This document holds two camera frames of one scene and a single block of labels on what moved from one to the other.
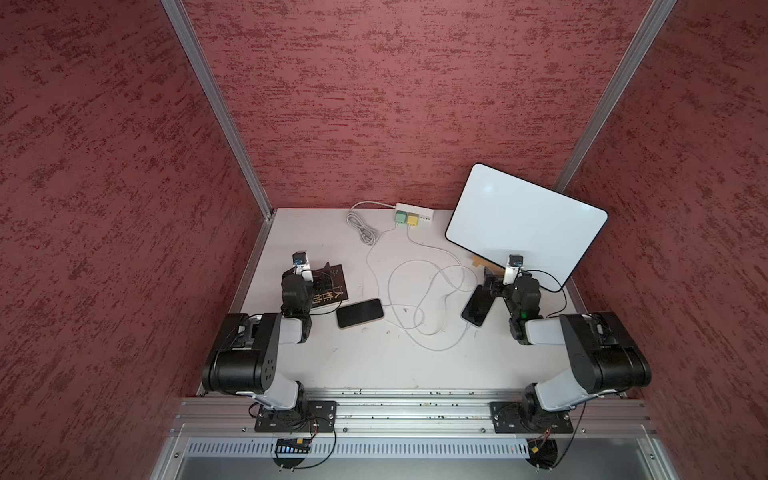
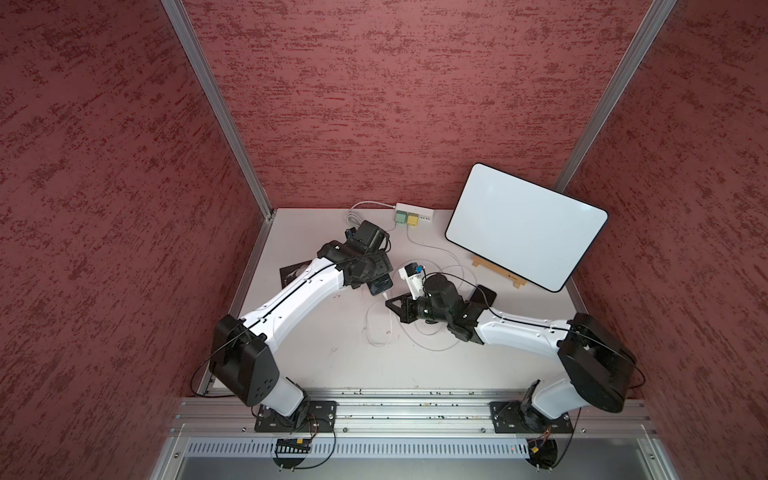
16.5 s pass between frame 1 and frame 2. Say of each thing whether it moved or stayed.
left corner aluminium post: stayed
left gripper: moved
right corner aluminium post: stayed
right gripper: moved
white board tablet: stayed
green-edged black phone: stayed
